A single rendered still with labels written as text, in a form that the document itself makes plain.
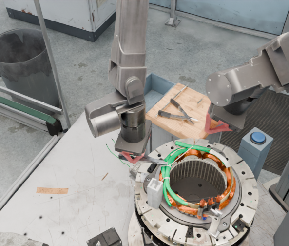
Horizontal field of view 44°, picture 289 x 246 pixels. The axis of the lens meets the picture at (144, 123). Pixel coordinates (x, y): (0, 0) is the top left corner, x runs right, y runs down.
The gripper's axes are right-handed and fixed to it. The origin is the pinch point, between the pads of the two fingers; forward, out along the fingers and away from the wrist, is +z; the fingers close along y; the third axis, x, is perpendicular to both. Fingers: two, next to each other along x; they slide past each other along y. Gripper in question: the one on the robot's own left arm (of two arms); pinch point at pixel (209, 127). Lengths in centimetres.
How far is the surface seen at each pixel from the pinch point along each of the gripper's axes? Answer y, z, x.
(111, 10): -214, 159, -71
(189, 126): -21.6, 27.9, 2.6
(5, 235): 20, 71, -33
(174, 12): -232, 140, -19
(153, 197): 10.0, 20.7, -1.7
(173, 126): -20.0, 29.7, -1.9
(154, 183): 7.5, 18.6, -3.2
